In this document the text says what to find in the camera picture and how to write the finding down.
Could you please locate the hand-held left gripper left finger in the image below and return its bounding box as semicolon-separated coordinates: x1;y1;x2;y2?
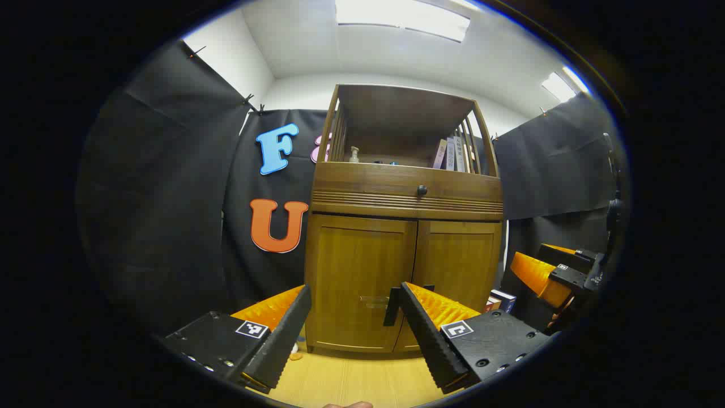
160;284;313;396

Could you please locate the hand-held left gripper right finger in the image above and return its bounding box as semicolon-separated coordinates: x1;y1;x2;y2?
399;282;553;396

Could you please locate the wooden cabinet door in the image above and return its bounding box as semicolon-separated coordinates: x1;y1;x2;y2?
395;220;502;353
306;214;418;353

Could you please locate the wooden double-door shoe cabinet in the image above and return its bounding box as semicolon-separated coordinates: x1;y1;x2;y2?
304;84;505;355

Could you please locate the wooden cabinet drawer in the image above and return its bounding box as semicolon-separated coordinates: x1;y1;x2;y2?
312;163;504;216

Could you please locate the dark blue box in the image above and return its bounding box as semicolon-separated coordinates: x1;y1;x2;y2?
490;289;517;314

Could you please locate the small ceiling light panel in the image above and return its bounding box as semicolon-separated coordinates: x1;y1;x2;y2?
540;66;591;103

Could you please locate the black backdrop cloth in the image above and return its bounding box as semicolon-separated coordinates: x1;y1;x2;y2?
76;40;624;335

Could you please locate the large ceiling light panel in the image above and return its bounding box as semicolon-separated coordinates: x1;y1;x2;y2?
335;0;471;44

